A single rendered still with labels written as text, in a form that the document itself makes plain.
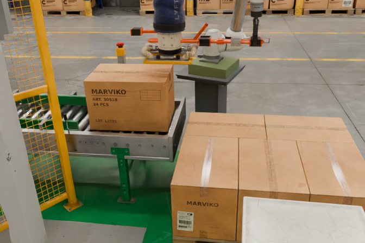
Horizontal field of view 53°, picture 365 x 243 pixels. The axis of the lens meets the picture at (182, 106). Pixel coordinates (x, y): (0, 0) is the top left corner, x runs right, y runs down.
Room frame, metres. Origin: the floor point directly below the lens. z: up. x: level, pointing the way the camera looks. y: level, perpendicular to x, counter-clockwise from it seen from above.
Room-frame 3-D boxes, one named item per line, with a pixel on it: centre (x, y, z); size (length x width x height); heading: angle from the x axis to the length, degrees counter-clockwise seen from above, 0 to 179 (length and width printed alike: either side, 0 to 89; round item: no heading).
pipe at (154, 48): (2.59, 0.08, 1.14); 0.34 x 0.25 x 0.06; 82
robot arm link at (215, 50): (3.23, -0.29, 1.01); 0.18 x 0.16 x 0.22; 104
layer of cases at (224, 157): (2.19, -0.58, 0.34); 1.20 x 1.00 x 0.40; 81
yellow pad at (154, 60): (2.49, 0.09, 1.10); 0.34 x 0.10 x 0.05; 82
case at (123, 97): (2.65, 0.39, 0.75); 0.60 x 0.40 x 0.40; 83
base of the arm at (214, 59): (3.24, -0.26, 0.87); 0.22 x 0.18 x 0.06; 66
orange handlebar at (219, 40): (2.68, -0.13, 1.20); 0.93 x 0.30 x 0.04; 82
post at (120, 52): (3.17, 0.53, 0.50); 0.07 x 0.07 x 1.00; 81
